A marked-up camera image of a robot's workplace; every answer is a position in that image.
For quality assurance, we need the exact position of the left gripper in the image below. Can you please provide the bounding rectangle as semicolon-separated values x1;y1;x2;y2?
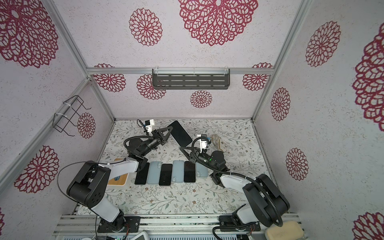
141;126;174;158

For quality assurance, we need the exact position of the black phone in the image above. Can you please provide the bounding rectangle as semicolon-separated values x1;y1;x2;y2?
168;121;193;147
184;161;196;183

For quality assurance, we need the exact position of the pale green phone case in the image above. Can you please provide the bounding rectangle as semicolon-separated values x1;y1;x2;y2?
172;160;185;183
147;161;162;185
196;163;209;178

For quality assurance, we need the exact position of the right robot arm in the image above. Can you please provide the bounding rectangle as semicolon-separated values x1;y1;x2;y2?
180;147;290;228

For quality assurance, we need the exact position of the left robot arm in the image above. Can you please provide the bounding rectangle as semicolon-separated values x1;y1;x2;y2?
67;127;173;232

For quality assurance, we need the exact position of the crumpled clear plastic bag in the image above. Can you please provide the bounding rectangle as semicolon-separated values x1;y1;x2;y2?
210;134;228;152

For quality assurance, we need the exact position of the white wooden-top tissue box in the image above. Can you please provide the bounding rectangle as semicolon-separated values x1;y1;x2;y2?
108;174;129;187

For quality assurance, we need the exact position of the beige sponge pad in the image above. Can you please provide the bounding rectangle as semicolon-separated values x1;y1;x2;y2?
265;221;304;240

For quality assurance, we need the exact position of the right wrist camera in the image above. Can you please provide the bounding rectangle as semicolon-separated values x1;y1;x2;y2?
197;134;211;152

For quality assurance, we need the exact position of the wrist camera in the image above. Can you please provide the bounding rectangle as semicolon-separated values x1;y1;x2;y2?
144;119;155;136
197;134;211;152

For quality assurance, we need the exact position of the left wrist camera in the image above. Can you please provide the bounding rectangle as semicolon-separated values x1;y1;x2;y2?
144;119;155;136

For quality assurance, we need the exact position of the grey metal wall shelf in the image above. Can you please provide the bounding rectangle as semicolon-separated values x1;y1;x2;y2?
152;69;231;90

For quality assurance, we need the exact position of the black wire wall rack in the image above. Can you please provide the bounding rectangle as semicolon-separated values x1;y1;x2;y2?
52;95;91;137

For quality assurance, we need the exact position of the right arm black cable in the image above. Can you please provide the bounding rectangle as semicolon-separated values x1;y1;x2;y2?
191;136;284;240

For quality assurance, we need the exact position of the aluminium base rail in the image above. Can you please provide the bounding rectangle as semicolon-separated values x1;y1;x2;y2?
53;213;301;240

